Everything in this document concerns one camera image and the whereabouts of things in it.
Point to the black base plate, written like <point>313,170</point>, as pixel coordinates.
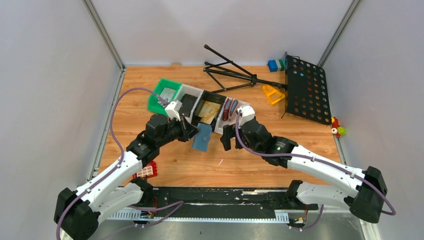
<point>223,203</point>

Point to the silver cards stack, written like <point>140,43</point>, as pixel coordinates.
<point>166,96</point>

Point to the blue green toy blocks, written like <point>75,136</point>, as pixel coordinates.
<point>277,65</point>

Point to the black plastic bin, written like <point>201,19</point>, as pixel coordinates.
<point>207,96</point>

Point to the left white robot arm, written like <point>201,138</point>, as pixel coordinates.
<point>79,212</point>

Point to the blue card holder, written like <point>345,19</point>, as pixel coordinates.
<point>202,138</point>
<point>233,107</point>

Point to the gold cards stack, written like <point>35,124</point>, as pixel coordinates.
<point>208,112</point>

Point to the red card holder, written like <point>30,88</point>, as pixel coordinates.
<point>226,109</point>

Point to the black perforated music desk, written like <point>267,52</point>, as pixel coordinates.
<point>306,90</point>

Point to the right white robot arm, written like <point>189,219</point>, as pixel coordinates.
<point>361,191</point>

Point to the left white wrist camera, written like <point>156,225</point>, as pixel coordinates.
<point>172,110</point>

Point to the black folded tripod stand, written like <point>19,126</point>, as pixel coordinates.
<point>218,69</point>

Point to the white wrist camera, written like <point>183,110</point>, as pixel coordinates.
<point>245,113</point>
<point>172,110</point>

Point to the white bin with card holders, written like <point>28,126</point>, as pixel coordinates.
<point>220,123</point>

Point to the black cards stack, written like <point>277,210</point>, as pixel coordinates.
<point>188,104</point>

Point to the yellow triangle toy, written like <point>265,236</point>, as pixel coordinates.
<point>272,94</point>

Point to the red toy brick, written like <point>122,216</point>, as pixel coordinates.
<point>149,171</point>

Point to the white bin with black cards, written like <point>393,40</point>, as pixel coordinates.
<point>184,88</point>

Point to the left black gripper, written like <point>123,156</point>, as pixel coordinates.
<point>191,130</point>

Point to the colourful toy pile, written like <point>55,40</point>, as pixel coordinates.
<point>336,128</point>

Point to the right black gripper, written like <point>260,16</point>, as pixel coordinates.
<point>228,132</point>

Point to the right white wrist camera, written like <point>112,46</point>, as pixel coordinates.
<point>245,113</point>

